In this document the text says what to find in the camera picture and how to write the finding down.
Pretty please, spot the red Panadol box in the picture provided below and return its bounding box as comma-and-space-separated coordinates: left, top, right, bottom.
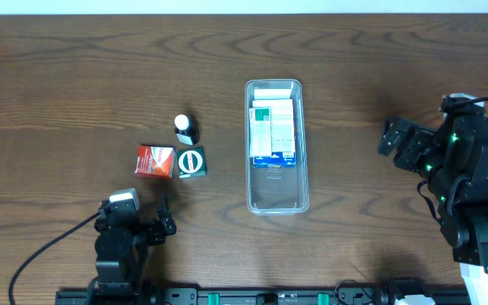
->
134, 146, 175, 179

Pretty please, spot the green Zam-Buk box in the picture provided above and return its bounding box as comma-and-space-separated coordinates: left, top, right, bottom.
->
177, 147, 207, 179

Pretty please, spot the dark bottle white cap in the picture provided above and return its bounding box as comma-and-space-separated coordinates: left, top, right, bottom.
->
174, 114, 199, 146

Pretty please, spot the white green medicine box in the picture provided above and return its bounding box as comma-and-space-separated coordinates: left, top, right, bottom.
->
249, 108, 272, 158

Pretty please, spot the blue medicine box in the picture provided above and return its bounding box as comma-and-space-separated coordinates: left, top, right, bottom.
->
250, 99, 296, 168

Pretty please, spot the clear plastic container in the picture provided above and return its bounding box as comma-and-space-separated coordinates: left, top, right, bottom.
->
245, 79, 310, 216

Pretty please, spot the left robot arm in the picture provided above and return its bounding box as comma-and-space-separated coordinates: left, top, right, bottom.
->
93, 190, 177, 300

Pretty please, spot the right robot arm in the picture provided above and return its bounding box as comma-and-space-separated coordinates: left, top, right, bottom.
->
378, 114, 488, 304

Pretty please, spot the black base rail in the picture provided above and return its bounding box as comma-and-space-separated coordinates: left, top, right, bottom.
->
54, 278, 470, 305

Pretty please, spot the left black cable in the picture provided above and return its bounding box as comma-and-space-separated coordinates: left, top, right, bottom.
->
8, 211, 101, 305

